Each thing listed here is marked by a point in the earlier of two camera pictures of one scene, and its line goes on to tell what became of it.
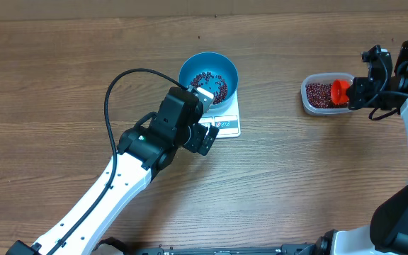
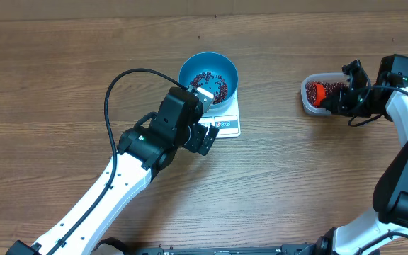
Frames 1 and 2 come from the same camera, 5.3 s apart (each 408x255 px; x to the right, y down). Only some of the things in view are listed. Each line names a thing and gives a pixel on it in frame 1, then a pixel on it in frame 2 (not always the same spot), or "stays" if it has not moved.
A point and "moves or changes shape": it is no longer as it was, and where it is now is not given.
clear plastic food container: x=316 y=94 stays
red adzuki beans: x=319 y=95 stays
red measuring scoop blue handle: x=338 y=88 moves or changes shape
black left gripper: x=195 y=144 stays
